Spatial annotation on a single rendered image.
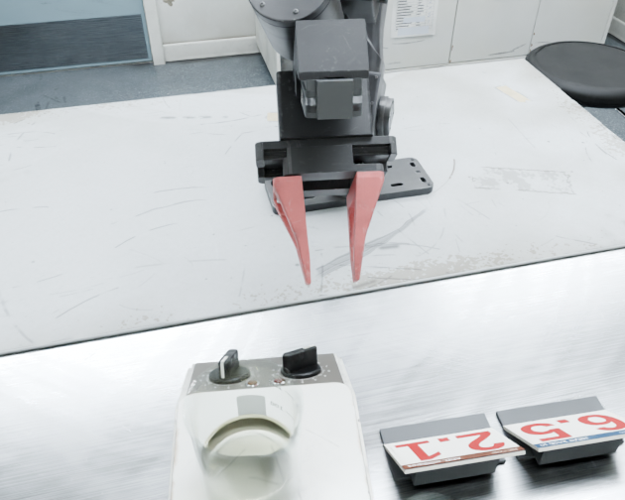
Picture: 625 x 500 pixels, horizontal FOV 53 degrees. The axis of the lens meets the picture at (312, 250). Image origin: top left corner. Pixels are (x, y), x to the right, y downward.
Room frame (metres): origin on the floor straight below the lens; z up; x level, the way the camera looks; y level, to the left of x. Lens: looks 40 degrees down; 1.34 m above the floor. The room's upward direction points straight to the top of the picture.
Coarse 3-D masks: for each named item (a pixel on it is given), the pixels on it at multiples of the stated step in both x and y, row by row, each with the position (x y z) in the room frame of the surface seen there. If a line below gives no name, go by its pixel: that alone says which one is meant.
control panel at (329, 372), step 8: (272, 360) 0.34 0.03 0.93; (280, 360) 0.34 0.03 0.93; (320, 360) 0.34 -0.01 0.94; (328, 360) 0.34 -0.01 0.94; (200, 368) 0.33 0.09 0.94; (320, 368) 0.32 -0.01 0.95; (328, 368) 0.32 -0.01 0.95; (336, 368) 0.32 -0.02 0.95; (192, 376) 0.31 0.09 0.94; (320, 376) 0.31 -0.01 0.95; (328, 376) 0.31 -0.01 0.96; (336, 376) 0.31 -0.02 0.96; (304, 384) 0.29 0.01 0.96
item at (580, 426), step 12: (564, 420) 0.30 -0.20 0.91; (576, 420) 0.30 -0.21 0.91; (588, 420) 0.29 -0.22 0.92; (600, 420) 0.29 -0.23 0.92; (612, 420) 0.29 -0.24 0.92; (624, 420) 0.29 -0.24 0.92; (528, 432) 0.28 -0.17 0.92; (540, 432) 0.28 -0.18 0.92; (552, 432) 0.28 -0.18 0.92; (564, 432) 0.28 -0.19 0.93; (576, 432) 0.27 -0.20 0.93; (588, 432) 0.27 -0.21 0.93; (600, 432) 0.27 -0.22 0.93
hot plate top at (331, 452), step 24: (312, 384) 0.27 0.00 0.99; (336, 384) 0.27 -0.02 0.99; (312, 408) 0.25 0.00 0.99; (336, 408) 0.25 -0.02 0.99; (312, 432) 0.24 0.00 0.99; (336, 432) 0.24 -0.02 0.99; (192, 456) 0.22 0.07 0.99; (312, 456) 0.22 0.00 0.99; (336, 456) 0.22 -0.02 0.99; (360, 456) 0.22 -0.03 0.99; (192, 480) 0.20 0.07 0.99; (312, 480) 0.20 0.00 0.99; (336, 480) 0.20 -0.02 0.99; (360, 480) 0.20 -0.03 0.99
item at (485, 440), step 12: (480, 432) 0.29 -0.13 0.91; (492, 432) 0.29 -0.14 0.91; (396, 444) 0.28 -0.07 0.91; (408, 444) 0.27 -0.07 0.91; (420, 444) 0.27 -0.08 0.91; (432, 444) 0.27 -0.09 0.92; (444, 444) 0.27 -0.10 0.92; (456, 444) 0.27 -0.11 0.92; (468, 444) 0.27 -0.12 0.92; (480, 444) 0.26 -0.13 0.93; (492, 444) 0.26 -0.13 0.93; (504, 444) 0.26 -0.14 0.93; (408, 456) 0.25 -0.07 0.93; (420, 456) 0.25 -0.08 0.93; (432, 456) 0.25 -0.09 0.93; (444, 456) 0.25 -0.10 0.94
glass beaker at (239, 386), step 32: (192, 384) 0.21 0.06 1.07; (224, 384) 0.22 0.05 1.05; (256, 384) 0.23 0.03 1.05; (288, 384) 0.22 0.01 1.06; (192, 416) 0.20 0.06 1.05; (224, 416) 0.22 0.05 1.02; (288, 416) 0.22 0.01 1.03; (288, 448) 0.17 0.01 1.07; (224, 480) 0.17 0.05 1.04; (256, 480) 0.17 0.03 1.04; (288, 480) 0.18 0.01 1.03
